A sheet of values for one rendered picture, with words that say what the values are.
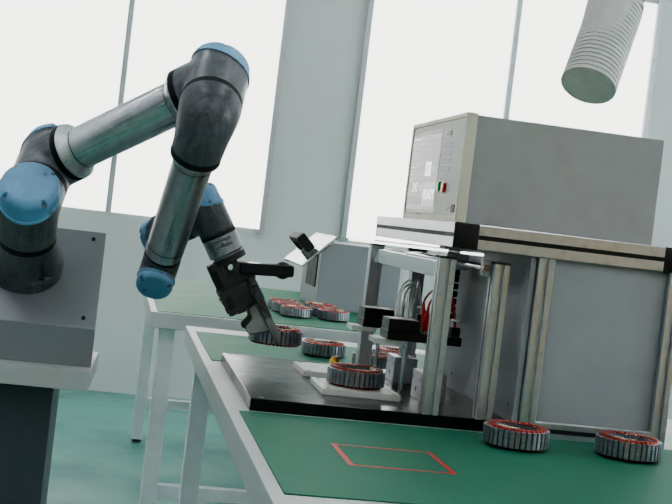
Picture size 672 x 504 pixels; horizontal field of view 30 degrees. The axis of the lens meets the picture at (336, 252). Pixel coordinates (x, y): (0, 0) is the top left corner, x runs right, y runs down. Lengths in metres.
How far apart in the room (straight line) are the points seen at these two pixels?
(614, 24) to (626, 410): 1.65
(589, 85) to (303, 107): 3.64
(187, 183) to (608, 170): 0.79
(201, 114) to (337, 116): 4.94
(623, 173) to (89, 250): 1.10
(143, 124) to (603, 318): 0.94
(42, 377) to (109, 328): 4.64
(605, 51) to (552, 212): 1.37
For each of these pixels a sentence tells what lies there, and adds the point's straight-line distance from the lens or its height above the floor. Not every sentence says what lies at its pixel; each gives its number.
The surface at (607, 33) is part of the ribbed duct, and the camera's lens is 3.73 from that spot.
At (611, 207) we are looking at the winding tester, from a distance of 2.42.
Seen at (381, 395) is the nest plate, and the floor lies 0.78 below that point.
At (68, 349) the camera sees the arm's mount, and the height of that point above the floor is 0.78.
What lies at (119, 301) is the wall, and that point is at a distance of 7.10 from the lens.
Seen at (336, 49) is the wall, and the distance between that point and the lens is 7.22.
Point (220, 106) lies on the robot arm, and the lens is 2.28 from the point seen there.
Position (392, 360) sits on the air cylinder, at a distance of 2.66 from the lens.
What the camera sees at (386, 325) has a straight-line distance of 2.40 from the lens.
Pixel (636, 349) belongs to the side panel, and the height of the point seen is 0.92.
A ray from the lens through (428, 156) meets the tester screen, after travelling 2.59.
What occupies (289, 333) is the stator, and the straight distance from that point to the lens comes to 2.58.
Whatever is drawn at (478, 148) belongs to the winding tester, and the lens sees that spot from 2.34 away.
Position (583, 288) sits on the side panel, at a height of 1.02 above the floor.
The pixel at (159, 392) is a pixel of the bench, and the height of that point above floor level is 0.49.
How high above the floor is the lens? 1.09
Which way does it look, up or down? 1 degrees down
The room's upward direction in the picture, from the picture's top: 7 degrees clockwise
